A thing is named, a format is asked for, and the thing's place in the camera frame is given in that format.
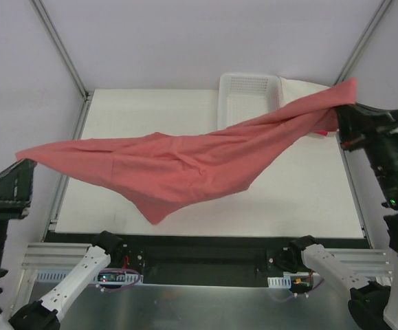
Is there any aluminium frame post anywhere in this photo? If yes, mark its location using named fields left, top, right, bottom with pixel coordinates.
left=334, top=0, right=395, bottom=85
left=30, top=0, right=89, bottom=100

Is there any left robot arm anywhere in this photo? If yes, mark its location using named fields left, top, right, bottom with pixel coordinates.
left=0, top=160, right=124, bottom=329

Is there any right white cable duct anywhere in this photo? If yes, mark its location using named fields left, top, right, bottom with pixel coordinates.
left=267, top=276, right=291, bottom=289

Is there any front aluminium rail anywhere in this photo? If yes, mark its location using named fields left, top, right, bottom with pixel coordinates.
left=21, top=243, right=394, bottom=276

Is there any left side aluminium rail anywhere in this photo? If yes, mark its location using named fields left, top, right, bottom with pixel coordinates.
left=40, top=98, right=93, bottom=241

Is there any salmon pink t shirt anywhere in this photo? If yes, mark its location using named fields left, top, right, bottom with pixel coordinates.
left=16, top=78, right=357, bottom=225

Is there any white perforated plastic basket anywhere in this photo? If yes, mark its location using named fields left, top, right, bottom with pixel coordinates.
left=217, top=73, right=283, bottom=130

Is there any left white cable duct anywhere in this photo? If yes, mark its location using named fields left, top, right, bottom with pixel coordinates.
left=36, top=270, right=143, bottom=285

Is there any folded cream t shirt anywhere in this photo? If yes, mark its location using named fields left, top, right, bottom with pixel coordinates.
left=280, top=77, right=329, bottom=107

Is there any right aluminium frame post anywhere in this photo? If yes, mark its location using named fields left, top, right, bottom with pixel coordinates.
left=334, top=0, right=395, bottom=85

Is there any left aluminium frame post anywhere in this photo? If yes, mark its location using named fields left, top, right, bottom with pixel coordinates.
left=30, top=0, right=89, bottom=100

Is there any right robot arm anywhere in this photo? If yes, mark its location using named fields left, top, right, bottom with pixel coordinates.
left=272, top=104, right=398, bottom=329

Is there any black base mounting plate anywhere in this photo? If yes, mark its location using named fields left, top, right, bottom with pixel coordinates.
left=43, top=230, right=335, bottom=285

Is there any aluminium rail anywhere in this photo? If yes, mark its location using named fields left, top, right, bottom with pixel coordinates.
left=21, top=243, right=394, bottom=276
left=40, top=98, right=93, bottom=241

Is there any white cable duct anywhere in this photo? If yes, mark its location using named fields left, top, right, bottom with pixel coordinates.
left=36, top=270, right=143, bottom=285
left=267, top=276, right=291, bottom=289

